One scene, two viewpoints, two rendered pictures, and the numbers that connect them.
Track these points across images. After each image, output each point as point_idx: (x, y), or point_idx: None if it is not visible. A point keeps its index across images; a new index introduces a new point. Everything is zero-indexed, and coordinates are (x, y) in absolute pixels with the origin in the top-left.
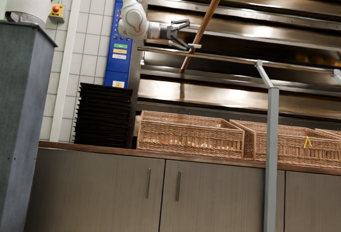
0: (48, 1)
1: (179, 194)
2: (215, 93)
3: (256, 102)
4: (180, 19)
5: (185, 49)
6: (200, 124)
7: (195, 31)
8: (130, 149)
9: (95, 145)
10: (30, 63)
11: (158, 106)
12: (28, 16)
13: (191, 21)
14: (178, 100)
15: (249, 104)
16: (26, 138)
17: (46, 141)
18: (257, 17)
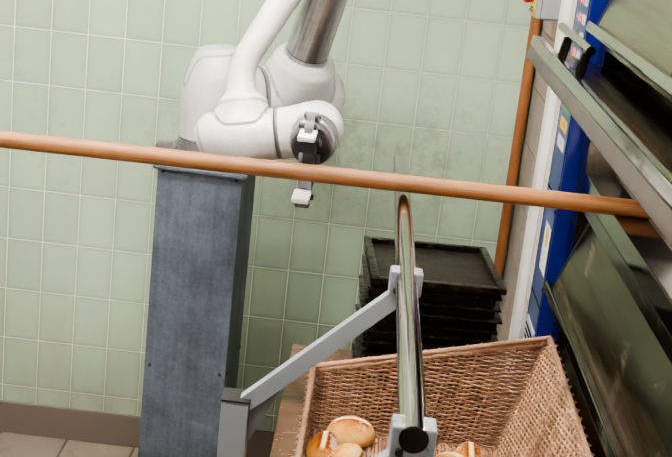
0: (208, 103)
1: None
2: (630, 349)
3: (659, 453)
4: None
5: (294, 205)
6: (563, 451)
7: (550, 79)
8: (277, 422)
9: (284, 389)
10: (154, 227)
11: None
12: (180, 141)
13: (656, 3)
14: (562, 334)
15: (643, 451)
16: (176, 339)
17: (291, 350)
18: None
